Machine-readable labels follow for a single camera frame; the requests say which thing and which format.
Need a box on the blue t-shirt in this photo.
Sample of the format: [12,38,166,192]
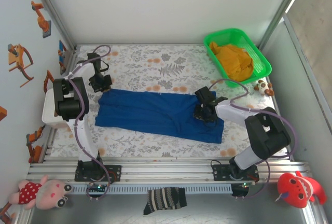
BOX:
[94,88,225,145]

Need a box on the green plastic basket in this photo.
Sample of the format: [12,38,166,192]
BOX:
[203,27,272,89]

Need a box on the yellow t-shirt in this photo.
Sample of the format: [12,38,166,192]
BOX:
[209,41,255,82]

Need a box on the white box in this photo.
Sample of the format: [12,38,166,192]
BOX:
[41,89,72,129]

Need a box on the floral tablecloth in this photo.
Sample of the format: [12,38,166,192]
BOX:
[49,44,280,159]

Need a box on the small brown white plush toy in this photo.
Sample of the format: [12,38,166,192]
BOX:
[253,79,275,97]

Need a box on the small circuit board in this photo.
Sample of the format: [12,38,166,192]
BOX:
[231,181,251,196]
[87,184,108,194]

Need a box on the black striped sock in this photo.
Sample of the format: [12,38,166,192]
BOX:
[143,186,187,216]

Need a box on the pink pig plush toy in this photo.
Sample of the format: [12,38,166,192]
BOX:
[9,174,75,211]

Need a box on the red monster plush toy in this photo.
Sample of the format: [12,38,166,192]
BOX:
[274,171,327,209]

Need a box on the thin black base cable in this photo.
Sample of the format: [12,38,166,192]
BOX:
[210,158,234,173]

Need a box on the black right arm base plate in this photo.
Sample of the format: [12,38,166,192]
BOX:
[212,164,260,183]

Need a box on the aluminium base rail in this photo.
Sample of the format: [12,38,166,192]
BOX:
[25,156,312,184]

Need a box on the aluminium frame post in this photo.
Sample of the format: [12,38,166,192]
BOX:
[256,0,311,51]
[27,0,78,52]

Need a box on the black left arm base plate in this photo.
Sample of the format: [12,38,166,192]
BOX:
[74,164,122,183]

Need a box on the orange gripper wall sticker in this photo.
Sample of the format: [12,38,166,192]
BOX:
[7,44,34,88]

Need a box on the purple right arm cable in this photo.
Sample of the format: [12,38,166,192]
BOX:
[209,78,298,200]

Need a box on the white slotted cable duct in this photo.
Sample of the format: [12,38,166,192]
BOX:
[70,184,233,194]

